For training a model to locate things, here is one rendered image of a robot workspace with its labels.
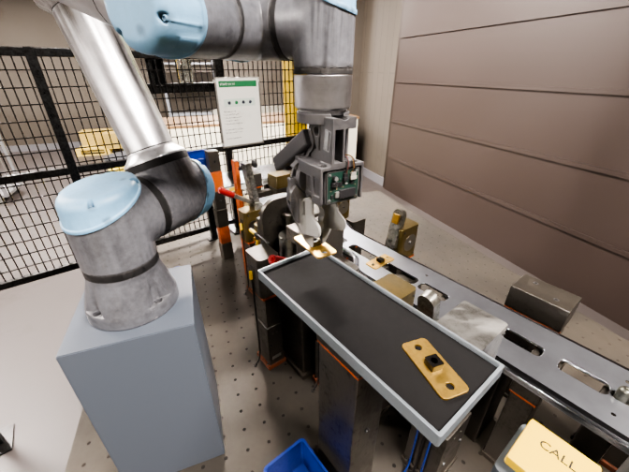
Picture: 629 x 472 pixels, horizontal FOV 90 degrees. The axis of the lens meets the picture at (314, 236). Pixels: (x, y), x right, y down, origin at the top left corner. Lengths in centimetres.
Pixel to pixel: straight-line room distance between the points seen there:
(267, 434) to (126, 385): 38
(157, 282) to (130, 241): 9
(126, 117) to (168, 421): 57
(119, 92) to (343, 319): 52
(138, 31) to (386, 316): 44
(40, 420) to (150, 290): 162
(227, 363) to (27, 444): 125
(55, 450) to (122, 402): 132
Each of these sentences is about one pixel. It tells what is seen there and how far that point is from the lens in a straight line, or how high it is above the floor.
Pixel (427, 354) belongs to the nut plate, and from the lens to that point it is 45.
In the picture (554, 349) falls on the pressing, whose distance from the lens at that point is 80.
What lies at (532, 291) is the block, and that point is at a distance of 89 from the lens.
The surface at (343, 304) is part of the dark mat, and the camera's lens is 50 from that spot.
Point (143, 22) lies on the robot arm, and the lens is 35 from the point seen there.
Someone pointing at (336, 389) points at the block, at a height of 101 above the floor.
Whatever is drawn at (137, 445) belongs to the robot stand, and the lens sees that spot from 81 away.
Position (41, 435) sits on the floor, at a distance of 211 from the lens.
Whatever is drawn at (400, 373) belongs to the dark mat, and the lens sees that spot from 42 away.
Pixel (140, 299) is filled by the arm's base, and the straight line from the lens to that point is 60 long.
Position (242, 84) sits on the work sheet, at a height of 142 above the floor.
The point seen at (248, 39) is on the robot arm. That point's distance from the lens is 43.
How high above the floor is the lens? 148
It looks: 28 degrees down
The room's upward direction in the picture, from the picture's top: straight up
